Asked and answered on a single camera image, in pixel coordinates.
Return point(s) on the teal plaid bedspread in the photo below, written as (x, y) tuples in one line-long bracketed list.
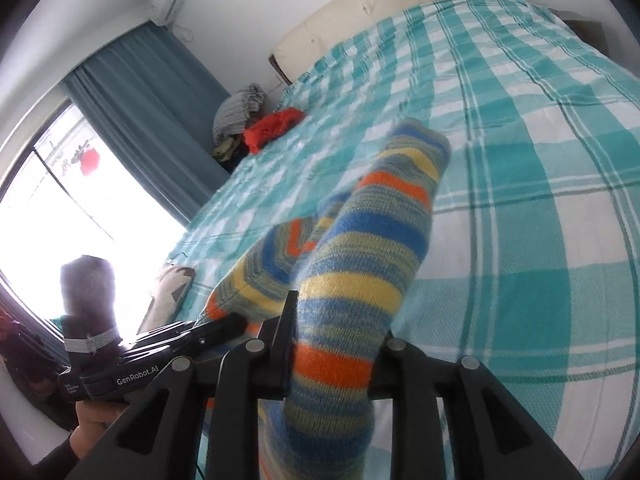
[(525, 185)]

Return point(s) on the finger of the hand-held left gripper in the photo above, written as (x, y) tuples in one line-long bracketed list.
[(220, 332)]

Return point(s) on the patterned beige cushion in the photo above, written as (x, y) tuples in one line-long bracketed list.
[(170, 290)]

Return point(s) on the blue-grey curtain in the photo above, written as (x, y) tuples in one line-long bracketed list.
[(150, 110)]

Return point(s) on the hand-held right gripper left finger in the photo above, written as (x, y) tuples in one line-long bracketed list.
[(280, 355)]

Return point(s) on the striped knit sweater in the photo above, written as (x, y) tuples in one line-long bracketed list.
[(360, 260)]

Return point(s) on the bedside table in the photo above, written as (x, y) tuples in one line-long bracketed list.
[(585, 27)]

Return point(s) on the grey striped folded cloth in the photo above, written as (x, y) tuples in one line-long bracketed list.
[(235, 110)]

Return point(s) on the window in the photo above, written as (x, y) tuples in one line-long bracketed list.
[(100, 220)]

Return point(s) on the person's left hand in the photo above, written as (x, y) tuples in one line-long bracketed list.
[(92, 425)]

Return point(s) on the red hanging cloth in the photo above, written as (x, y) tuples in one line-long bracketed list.
[(90, 160)]

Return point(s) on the cream padded headboard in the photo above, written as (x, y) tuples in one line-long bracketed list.
[(375, 10)]

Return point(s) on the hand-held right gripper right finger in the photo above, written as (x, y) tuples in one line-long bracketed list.
[(400, 375)]

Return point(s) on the person's left forearm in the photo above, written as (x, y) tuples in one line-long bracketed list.
[(55, 455)]

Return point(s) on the green cloth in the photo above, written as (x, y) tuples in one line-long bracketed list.
[(227, 150)]

